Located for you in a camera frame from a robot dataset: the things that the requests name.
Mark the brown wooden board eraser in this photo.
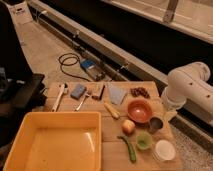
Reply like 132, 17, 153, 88
92, 83, 105, 101

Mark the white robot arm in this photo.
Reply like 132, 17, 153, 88
161, 62, 213, 127

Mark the light blue cloth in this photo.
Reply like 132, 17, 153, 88
108, 83, 127, 105

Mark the blue power box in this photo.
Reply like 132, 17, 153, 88
80, 59, 105, 81

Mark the blue sponge block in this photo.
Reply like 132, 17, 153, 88
70, 84, 86, 100

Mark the dark grape bunch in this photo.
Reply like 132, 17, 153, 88
130, 87, 150, 98

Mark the orange red bowl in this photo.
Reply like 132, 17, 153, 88
127, 100, 153, 123

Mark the small metal cup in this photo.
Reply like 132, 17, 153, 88
148, 117, 163, 134

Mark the green plastic cup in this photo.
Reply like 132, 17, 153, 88
136, 131, 152, 150

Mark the yellow plastic tub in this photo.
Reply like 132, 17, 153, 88
3, 112, 101, 171

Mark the green cucumber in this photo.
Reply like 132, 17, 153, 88
117, 135, 137, 163

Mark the black chair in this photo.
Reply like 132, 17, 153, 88
0, 1, 46, 148

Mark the clear glass with white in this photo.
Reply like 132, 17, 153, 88
153, 139, 176, 162

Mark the black coiled cable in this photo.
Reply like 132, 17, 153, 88
58, 52, 93, 83

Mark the metal window post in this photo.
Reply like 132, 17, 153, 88
163, 0, 179, 23

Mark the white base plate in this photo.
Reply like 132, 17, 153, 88
8, 1, 33, 25

